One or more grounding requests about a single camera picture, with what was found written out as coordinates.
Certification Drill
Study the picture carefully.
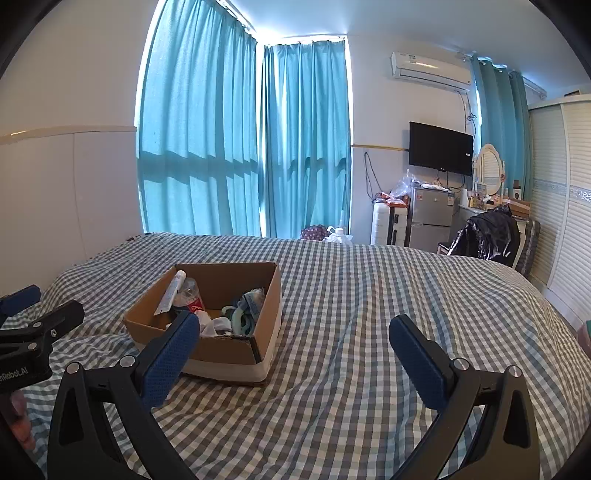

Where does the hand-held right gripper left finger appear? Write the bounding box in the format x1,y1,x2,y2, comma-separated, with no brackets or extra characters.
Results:
46,310,201,480

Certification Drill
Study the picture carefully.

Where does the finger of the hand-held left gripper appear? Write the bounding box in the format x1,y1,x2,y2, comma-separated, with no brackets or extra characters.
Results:
0,285,41,324
0,300,86,356

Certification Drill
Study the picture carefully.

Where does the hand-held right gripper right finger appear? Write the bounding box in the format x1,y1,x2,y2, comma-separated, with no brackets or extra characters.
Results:
389,315,541,480

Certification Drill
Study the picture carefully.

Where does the cardboard box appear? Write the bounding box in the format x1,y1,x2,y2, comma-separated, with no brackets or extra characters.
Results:
123,261,283,387

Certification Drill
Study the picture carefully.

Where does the clear bottle red label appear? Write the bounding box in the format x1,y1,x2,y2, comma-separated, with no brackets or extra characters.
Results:
175,277,207,315

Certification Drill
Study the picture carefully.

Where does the white tube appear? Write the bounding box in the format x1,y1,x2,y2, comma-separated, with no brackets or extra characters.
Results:
154,270,186,316

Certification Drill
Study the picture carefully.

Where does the teal ring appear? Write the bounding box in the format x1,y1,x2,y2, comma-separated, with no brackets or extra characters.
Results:
221,305,257,334

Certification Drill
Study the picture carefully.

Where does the blue packet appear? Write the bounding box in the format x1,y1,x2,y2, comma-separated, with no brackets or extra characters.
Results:
235,287,267,319

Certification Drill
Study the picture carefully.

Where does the person's left hand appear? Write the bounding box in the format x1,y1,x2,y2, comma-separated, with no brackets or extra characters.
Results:
9,391,37,455

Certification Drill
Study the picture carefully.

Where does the checkered blanket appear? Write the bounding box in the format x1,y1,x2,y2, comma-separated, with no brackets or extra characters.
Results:
18,232,591,480

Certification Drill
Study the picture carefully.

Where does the white and black suitcase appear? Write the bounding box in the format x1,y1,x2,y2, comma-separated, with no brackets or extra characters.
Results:
390,203,411,247

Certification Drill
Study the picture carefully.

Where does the black jacket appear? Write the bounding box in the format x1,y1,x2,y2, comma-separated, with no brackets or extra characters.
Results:
450,205,520,268

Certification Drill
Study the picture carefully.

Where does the silver small fridge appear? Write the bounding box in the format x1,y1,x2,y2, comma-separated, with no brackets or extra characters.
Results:
409,187,455,252

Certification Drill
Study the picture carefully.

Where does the silver suitcase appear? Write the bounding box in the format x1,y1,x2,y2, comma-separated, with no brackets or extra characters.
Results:
515,219,541,278

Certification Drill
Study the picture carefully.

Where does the clear plastic bag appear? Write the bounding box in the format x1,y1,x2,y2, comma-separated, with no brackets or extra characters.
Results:
392,168,416,199

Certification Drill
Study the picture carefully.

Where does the oval white mirror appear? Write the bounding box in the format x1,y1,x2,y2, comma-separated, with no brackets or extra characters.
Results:
473,143,505,197

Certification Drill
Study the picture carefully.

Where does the black television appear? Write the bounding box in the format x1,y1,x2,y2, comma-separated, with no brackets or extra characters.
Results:
409,121,474,176

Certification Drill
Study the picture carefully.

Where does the white wardrobe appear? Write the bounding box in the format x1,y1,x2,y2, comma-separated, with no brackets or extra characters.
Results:
526,92,591,330

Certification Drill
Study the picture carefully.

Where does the wide teal curtain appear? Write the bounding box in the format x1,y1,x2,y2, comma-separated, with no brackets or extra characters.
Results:
136,0,259,238

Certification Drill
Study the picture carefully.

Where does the narrow teal curtain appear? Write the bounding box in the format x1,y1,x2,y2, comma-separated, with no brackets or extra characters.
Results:
471,52,532,201

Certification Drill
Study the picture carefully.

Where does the medium teal curtain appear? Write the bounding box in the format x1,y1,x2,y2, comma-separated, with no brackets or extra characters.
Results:
259,39,352,240

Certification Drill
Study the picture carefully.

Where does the white air conditioner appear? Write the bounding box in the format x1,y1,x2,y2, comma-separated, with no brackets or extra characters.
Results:
391,51,474,90

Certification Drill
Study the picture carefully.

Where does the black hanging cable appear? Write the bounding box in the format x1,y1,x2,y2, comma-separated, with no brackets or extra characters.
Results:
364,151,382,204

